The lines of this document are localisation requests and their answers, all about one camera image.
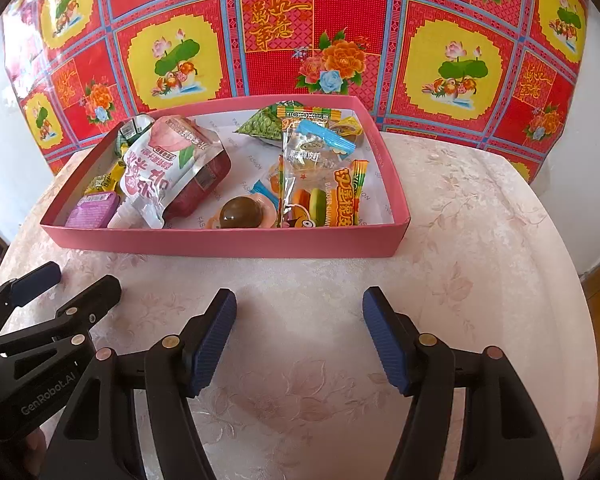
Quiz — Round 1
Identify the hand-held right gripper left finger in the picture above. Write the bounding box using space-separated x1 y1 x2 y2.
45 287 238 480

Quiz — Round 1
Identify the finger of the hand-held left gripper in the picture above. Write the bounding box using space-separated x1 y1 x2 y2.
0 261 62 333
0 275 122 356

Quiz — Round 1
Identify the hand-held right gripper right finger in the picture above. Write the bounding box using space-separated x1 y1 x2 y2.
362 286 563 480

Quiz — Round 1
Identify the purple jelly cup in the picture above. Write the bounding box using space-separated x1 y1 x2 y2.
64 191 121 228

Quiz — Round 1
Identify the pink cardboard box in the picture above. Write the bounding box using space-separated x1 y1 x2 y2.
40 94 412 259

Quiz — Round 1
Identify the yellow snack packet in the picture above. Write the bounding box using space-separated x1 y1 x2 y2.
82 170 123 196

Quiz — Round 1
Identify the braised egg packet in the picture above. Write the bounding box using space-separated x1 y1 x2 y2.
207 177 281 229

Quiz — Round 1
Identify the pink drink pouch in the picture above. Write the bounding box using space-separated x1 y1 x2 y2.
107 115 232 229

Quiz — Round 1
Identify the colourful gummy packet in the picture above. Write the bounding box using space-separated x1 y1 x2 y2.
277 159 370 229

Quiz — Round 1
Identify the green and white snack packet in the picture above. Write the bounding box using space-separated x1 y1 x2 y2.
117 114 156 148

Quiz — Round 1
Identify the clear blue-edged snack packet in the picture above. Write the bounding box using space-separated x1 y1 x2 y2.
282 120 356 183

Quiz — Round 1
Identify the round yellow jelly cup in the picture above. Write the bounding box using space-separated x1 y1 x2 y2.
330 116 365 138

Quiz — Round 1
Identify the long orange striped packet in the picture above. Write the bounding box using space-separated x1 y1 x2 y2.
275 101 343 122

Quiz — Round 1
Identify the person's left hand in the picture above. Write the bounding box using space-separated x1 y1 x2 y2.
20 427 48 478

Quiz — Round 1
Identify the pale floral tablecloth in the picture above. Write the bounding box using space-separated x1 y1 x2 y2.
0 130 600 480

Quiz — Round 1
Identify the green triangular snack packet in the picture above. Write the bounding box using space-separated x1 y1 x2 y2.
235 106 286 147

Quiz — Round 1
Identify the red floral printed cloth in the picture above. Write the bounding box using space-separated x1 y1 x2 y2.
2 0 588 183

